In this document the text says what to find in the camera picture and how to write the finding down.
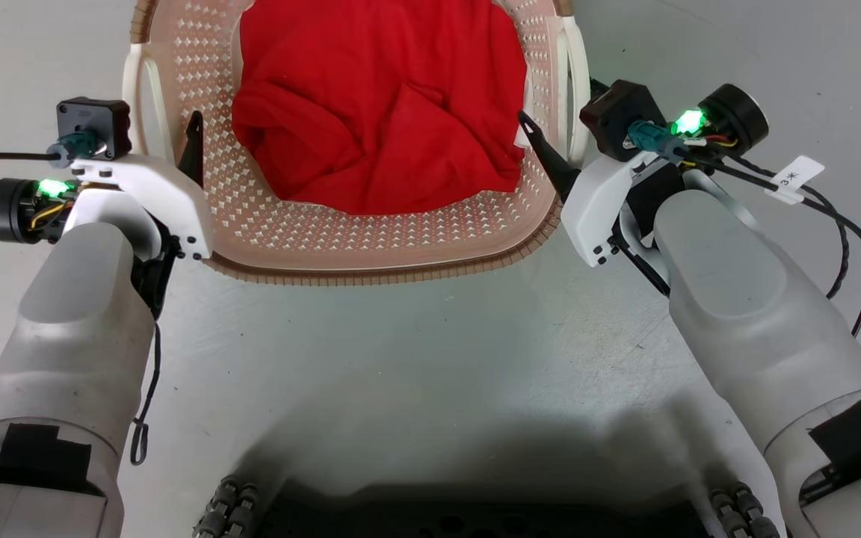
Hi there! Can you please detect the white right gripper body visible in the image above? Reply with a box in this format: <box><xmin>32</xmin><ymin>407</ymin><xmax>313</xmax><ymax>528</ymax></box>
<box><xmin>561</xmin><ymin>152</ymin><xmax>672</xmax><ymax>268</ymax></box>

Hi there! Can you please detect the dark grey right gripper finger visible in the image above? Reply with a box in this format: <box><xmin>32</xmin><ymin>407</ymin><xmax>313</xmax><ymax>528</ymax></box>
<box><xmin>517</xmin><ymin>111</ymin><xmax>582</xmax><ymax>202</ymax></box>

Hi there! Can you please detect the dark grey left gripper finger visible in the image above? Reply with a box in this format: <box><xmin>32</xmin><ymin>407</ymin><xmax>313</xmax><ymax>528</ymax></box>
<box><xmin>178</xmin><ymin>111</ymin><xmax>206</xmax><ymax>188</ymax></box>

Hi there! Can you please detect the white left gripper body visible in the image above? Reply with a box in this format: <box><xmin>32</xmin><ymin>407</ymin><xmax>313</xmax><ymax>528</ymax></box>
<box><xmin>64</xmin><ymin>155</ymin><xmax>215</xmax><ymax>261</ymax></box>

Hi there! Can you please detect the beige perforated plastic laundry basket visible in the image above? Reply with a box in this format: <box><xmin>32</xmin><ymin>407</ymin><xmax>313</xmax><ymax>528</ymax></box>
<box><xmin>123</xmin><ymin>0</ymin><xmax>590</xmax><ymax>286</ymax></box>

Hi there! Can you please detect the white cloth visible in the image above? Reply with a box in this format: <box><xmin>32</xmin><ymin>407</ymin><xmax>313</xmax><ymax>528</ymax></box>
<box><xmin>512</xmin><ymin>73</ymin><xmax>537</xmax><ymax>152</ymax></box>

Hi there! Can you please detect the red garment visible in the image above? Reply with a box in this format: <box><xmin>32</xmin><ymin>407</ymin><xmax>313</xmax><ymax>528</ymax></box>
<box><xmin>231</xmin><ymin>0</ymin><xmax>528</xmax><ymax>216</ymax></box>

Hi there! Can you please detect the white cable label tag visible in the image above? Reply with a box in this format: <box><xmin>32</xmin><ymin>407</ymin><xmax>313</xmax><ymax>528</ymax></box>
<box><xmin>765</xmin><ymin>155</ymin><xmax>826</xmax><ymax>205</ymax></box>

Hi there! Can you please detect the thin black looped arm cable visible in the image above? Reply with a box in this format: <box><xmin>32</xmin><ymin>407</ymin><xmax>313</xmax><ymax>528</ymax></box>
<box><xmin>129</xmin><ymin>320</ymin><xmax>163</xmax><ymax>466</ymax></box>

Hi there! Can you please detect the twisted black right arm cable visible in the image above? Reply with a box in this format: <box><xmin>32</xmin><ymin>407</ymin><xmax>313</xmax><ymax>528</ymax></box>
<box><xmin>726</xmin><ymin>152</ymin><xmax>851</xmax><ymax>301</ymax></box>

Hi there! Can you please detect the smooth black right arm cable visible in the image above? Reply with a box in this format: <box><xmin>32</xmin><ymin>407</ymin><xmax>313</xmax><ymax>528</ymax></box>
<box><xmin>670</xmin><ymin>148</ymin><xmax>861</xmax><ymax>338</ymax></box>

